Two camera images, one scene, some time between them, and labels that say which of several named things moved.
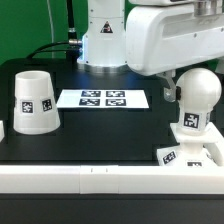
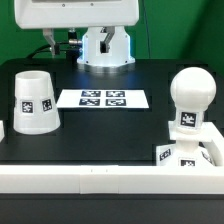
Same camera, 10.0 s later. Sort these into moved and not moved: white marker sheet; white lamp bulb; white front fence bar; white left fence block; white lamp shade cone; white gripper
Moved: white gripper; white lamp bulb
Not moved: white front fence bar; white marker sheet; white left fence block; white lamp shade cone
